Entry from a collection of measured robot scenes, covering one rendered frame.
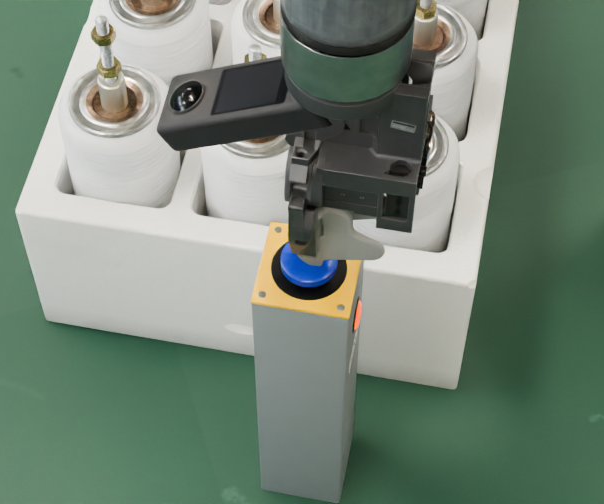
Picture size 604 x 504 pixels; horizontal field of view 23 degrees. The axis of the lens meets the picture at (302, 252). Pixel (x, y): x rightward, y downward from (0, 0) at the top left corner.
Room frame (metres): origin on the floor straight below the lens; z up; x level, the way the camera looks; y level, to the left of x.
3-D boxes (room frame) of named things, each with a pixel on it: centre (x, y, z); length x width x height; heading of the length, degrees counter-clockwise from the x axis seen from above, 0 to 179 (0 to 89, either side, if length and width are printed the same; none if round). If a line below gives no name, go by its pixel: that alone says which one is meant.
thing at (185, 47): (0.88, 0.13, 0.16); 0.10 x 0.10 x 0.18
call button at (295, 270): (0.56, 0.00, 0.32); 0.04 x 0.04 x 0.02
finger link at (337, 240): (0.54, -0.03, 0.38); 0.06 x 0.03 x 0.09; 79
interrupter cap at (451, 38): (0.84, -0.10, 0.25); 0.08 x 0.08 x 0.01
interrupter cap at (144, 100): (0.77, 0.15, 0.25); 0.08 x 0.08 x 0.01
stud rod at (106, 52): (0.77, 0.15, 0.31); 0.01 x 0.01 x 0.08
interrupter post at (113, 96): (0.77, 0.15, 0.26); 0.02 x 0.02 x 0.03
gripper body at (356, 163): (0.56, -0.03, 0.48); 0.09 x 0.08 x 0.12; 79
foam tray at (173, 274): (0.86, 0.01, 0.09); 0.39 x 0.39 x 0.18; 79
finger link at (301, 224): (0.54, 0.00, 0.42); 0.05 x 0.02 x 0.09; 169
